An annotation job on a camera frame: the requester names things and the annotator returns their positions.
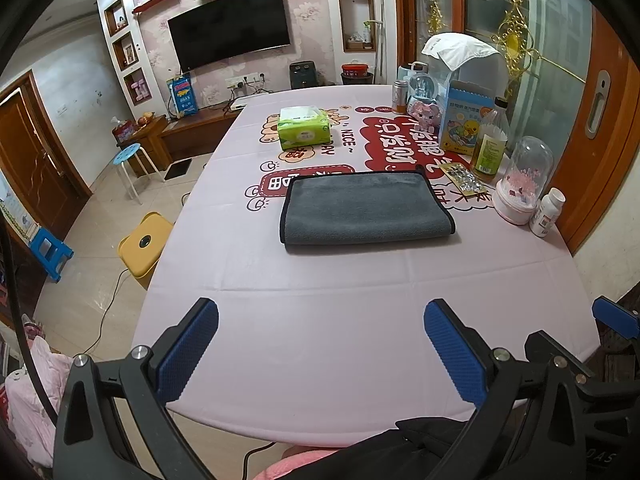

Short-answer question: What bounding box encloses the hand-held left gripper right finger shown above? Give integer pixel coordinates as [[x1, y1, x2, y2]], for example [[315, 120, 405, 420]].
[[422, 297, 601, 480]]

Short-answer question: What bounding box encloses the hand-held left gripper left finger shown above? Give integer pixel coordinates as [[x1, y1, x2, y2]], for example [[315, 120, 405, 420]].
[[52, 297, 221, 480]]

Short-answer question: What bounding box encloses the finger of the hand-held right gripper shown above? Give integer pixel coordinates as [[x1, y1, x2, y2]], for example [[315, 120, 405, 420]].
[[592, 296, 640, 341]]

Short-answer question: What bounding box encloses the grey towel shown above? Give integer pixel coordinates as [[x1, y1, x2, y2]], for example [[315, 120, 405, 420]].
[[278, 171, 457, 246]]

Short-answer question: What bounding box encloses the yellow plastic stool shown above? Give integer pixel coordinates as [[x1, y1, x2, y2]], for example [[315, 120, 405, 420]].
[[117, 211, 175, 291]]

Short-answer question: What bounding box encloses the white pill bottle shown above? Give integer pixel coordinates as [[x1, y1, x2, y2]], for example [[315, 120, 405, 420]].
[[530, 187, 566, 238]]

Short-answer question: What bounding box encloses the pink printed tablecloth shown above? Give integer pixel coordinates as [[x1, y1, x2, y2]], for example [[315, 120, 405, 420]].
[[142, 82, 601, 446]]

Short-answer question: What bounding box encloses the pink cloth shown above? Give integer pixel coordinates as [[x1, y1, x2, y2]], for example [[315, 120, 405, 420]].
[[5, 335, 76, 466]]

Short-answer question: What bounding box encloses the glass dome ornament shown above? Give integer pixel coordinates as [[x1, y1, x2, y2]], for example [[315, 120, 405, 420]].
[[492, 136, 555, 225]]

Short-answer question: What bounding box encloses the blue plastic step stool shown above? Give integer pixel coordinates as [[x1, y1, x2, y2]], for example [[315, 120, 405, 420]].
[[28, 227, 75, 283]]

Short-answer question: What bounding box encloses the silver blister pack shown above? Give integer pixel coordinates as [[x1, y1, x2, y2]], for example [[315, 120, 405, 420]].
[[439, 162, 488, 196]]

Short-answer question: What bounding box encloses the black floor scale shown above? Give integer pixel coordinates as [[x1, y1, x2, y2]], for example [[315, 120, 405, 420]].
[[164, 159, 193, 181]]

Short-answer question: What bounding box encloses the yellow oil bottle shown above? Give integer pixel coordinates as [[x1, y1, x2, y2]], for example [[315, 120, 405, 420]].
[[470, 97, 509, 183]]

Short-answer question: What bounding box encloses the round blue stool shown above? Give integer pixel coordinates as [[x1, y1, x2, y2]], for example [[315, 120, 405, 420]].
[[113, 143, 163, 205]]

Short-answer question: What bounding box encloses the wooden television cabinet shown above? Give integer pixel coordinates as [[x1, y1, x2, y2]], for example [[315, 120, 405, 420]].
[[112, 102, 246, 176]]

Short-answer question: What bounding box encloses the blue duck print box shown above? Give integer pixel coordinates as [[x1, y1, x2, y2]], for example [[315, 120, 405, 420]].
[[439, 80, 496, 158]]

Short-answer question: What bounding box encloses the pink tissue box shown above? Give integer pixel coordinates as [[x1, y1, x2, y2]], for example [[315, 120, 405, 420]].
[[112, 117, 138, 143]]

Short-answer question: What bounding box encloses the pink pig toy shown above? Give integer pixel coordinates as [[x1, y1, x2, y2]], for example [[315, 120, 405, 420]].
[[407, 101, 443, 128]]

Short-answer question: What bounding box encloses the brown wooden door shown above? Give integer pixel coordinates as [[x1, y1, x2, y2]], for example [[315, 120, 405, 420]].
[[0, 71, 93, 241]]

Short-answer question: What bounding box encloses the green tissue pack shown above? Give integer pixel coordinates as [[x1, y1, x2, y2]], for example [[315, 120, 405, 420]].
[[276, 105, 332, 151]]

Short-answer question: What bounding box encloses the blue printed package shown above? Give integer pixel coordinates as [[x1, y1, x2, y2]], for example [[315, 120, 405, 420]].
[[166, 74, 199, 120]]

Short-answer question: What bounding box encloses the metal drink can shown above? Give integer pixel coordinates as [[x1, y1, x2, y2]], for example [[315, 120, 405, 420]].
[[391, 80, 410, 115]]

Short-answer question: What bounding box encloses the snow globe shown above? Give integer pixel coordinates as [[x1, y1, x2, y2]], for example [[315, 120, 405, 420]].
[[407, 72, 438, 111]]

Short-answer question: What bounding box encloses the white countertop appliance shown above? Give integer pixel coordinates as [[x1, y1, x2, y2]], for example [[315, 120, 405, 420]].
[[430, 55, 513, 106]]

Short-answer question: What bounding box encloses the gold door ornament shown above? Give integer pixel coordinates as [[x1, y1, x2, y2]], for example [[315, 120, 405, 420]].
[[490, 0, 586, 83]]

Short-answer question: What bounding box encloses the black air fryer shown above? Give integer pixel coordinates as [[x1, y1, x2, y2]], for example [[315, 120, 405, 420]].
[[288, 61, 316, 91]]

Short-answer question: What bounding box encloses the white cloth cover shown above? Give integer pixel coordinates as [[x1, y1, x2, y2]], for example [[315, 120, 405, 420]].
[[421, 32, 501, 72]]

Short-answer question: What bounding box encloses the black flat television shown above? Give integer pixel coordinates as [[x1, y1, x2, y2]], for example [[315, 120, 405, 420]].
[[166, 0, 292, 74]]

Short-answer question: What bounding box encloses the thin floor cable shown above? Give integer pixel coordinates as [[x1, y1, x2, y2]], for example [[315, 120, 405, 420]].
[[75, 267, 128, 356]]

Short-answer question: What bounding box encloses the black cable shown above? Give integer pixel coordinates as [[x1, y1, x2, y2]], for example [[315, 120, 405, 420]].
[[0, 220, 58, 426]]

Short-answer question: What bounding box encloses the silver door handle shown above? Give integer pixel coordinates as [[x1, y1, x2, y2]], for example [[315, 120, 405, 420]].
[[585, 71, 612, 140]]

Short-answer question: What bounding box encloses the mop handle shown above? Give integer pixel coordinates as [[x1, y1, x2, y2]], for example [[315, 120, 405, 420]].
[[375, 0, 388, 86]]

